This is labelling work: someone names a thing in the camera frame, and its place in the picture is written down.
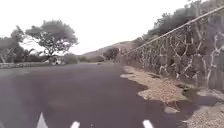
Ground dark bush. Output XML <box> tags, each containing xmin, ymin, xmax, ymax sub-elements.
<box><xmin>102</xmin><ymin>47</ymin><xmax>120</xmax><ymax>62</ymax></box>

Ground grassy hill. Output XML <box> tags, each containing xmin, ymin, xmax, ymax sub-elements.
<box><xmin>79</xmin><ymin>40</ymin><xmax>138</xmax><ymax>63</ymax></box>

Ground dark asphalt road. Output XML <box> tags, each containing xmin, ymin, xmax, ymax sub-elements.
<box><xmin>0</xmin><ymin>62</ymin><xmax>224</xmax><ymax>128</ymax></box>

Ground sandy gravel strip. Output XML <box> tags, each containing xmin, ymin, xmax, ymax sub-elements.
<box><xmin>119</xmin><ymin>65</ymin><xmax>224</xmax><ymax>128</ymax></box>

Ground wide-crowned tree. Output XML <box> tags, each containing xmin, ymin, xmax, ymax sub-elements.
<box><xmin>24</xmin><ymin>19</ymin><xmax>80</xmax><ymax>64</ymax></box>

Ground robot's own part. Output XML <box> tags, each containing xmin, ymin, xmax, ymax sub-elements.
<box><xmin>69</xmin><ymin>120</ymin><xmax>81</xmax><ymax>128</ymax></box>
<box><xmin>142</xmin><ymin>119</ymin><xmax>155</xmax><ymax>128</ymax></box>

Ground group of trees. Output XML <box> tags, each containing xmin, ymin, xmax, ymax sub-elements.
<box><xmin>0</xmin><ymin>25</ymin><xmax>38</xmax><ymax>64</ymax></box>

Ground dark stone wall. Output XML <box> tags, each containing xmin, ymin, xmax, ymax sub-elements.
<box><xmin>116</xmin><ymin>5</ymin><xmax>224</xmax><ymax>92</ymax></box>

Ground bushes above stone wall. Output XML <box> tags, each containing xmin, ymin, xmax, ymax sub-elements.
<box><xmin>134</xmin><ymin>0</ymin><xmax>224</xmax><ymax>46</ymax></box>

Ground low stone wall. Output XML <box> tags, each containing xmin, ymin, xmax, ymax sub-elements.
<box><xmin>0</xmin><ymin>61</ymin><xmax>51</xmax><ymax>70</ymax></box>

